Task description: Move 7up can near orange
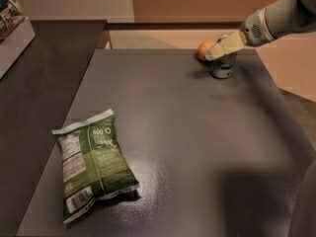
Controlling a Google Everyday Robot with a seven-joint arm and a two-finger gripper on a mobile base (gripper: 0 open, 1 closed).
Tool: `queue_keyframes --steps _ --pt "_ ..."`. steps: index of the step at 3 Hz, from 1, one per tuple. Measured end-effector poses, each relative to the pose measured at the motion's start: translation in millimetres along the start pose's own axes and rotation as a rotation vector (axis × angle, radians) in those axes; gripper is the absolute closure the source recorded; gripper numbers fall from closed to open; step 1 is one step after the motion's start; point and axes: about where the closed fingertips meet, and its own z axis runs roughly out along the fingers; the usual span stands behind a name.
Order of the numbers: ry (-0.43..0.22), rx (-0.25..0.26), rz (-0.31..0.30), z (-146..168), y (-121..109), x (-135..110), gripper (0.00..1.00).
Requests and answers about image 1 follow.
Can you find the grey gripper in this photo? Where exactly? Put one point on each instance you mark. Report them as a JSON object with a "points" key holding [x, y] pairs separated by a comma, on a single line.
{"points": [[254, 31]]}

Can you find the green 7up soda can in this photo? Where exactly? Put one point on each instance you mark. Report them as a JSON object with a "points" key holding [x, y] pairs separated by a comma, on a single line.
{"points": [[222, 67]]}

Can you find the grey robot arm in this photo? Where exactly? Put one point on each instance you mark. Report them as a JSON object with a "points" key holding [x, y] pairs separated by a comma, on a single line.
{"points": [[281, 18]]}

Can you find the orange fruit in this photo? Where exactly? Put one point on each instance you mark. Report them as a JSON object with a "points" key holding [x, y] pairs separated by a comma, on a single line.
{"points": [[203, 48]]}

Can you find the green chip bag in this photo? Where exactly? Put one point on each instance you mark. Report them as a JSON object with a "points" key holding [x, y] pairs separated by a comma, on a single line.
{"points": [[93, 167]]}

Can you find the white snack box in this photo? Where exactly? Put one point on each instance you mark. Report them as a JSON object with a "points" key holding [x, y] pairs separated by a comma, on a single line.
{"points": [[14, 44]]}

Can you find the snack packets in box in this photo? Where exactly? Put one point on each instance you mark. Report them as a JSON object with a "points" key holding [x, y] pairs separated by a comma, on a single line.
{"points": [[11, 16]]}

